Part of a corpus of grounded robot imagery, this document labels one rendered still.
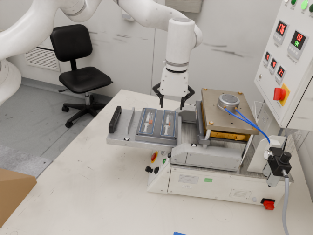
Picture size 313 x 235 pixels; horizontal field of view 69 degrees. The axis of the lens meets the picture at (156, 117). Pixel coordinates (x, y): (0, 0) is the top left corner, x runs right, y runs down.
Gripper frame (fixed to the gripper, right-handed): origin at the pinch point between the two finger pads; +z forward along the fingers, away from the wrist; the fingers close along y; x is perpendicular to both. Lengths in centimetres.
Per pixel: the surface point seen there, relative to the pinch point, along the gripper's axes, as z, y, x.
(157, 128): 9.5, -4.8, -4.3
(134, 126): 12.0, -14.4, -1.5
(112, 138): 11.9, -21.9, -10.5
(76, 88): 61, -90, 109
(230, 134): 3.7, 22.2, -10.7
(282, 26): -30.8, 33.8, 6.8
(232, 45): 15, 53, 138
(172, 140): 9.9, 1.5, -10.2
